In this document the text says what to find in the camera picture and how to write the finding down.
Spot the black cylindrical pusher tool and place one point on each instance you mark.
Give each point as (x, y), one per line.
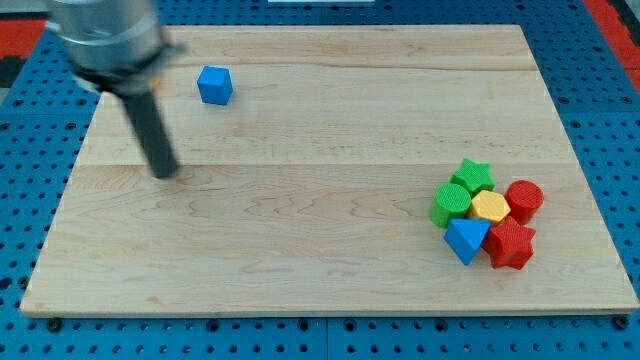
(151, 134)

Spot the blue cube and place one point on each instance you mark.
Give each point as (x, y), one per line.
(215, 85)

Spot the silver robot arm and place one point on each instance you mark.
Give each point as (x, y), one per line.
(116, 46)

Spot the green cylinder block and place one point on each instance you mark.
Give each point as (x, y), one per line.
(451, 201)

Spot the red star block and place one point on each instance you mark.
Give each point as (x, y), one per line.
(509, 244)

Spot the wooden board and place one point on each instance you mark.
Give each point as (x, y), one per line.
(308, 194)

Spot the red cylinder block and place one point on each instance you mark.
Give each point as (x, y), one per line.
(524, 198)

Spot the blue triangular prism block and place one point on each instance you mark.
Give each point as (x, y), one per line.
(465, 237)

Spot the green star block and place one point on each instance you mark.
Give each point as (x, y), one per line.
(473, 177)

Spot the yellow hexagon block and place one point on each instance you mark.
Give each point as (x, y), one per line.
(490, 206)

